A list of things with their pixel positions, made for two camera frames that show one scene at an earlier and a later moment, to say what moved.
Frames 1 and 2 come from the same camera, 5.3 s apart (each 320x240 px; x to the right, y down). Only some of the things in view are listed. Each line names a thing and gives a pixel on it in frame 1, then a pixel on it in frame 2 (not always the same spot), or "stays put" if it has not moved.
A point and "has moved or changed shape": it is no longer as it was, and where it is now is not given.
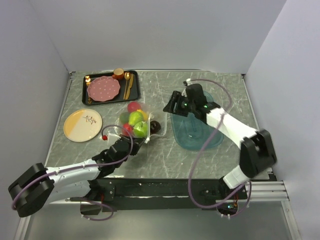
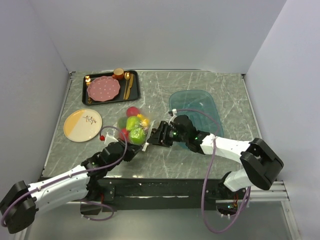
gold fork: x=88 y=81 stays put
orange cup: x=118 y=73 stays put
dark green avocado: x=124 y=117 -> x=122 y=122
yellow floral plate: x=82 y=125 stays put
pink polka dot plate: x=103 y=88 stays put
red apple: x=133 y=106 -> x=132 y=111
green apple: x=140 y=129 has moved or changed shape
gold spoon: x=127 y=76 stays put
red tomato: x=129 y=128 has moved or changed shape
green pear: x=135 y=117 -> x=130 y=121
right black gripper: x=175 y=98 -> x=158 y=138
